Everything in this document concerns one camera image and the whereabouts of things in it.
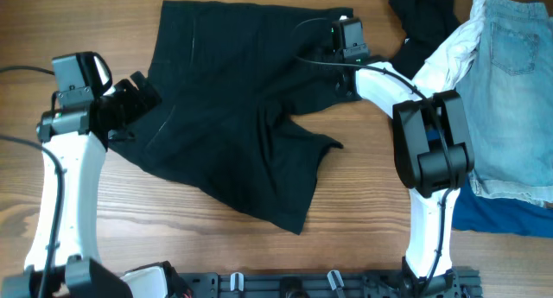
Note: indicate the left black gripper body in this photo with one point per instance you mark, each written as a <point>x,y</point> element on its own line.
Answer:
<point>128,103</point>

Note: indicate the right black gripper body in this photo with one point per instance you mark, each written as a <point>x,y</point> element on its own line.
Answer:
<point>330,56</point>

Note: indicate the black shorts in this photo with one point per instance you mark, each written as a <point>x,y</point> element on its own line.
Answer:
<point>231,77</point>

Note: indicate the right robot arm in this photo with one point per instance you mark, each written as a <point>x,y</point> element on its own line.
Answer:
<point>432,155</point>

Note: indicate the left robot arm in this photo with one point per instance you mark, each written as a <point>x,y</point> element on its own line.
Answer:
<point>87,111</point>

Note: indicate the black garment in pile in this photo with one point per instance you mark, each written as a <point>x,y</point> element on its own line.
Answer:
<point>427,24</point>

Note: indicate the white garment in pile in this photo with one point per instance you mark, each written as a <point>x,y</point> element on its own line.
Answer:
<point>452,60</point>

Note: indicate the light blue denim shorts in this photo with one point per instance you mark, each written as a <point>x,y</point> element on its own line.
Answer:
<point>507,96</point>

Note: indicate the blue garment in pile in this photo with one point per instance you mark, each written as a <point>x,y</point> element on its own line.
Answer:
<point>502,216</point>

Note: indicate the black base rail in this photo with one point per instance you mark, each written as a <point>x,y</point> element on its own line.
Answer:
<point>302,285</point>

